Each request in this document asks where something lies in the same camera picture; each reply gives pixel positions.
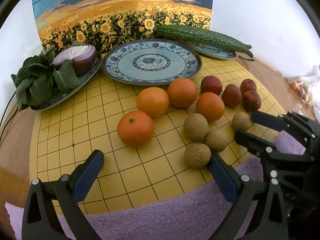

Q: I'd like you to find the green bok choy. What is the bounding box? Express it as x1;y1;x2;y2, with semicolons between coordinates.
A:
11;45;80;112

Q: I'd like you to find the large blue patterned plate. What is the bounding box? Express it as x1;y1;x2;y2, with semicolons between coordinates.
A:
102;39;202;86

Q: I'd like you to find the purple fluffy towel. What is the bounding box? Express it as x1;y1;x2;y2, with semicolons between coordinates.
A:
5;130;308;240

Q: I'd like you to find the oval blue patterned plate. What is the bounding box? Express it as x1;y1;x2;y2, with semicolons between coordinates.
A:
30;51;103;111

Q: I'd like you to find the orange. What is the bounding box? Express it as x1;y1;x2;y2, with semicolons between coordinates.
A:
117;110;155;148
136;87;170;118
167;78;198;108
196;92;225;122

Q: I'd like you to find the black cable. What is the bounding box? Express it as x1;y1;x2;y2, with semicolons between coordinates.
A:
0;91;18;143

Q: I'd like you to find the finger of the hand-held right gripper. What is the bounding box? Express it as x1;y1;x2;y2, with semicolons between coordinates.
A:
234;129;315;180
251;111;320;140

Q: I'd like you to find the red apple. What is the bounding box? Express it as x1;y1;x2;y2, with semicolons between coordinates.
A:
242;90;262;112
222;84;242;107
240;78;257;93
200;76;223;96

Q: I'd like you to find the bumpy green cucumber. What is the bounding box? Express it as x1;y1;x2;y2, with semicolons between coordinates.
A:
154;24;254;60

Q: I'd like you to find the sunflower field painting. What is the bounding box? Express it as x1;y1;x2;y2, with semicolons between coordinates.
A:
32;0;215;53

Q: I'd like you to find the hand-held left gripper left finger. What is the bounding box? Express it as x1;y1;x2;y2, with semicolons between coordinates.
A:
22;149;105;240

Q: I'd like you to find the clear plastic bag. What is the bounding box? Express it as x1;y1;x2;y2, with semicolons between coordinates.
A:
287;65;320;120

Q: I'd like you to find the yellow grid board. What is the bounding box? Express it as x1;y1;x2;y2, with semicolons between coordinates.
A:
29;52;287;215

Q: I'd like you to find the small blue patterned plate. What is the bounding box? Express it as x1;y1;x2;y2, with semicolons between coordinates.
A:
186;41;237;60

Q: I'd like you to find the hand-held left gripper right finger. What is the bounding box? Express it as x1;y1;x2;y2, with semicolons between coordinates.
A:
209;151;289;240

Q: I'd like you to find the halved red onion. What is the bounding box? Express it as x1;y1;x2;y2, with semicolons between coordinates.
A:
52;44;97;77

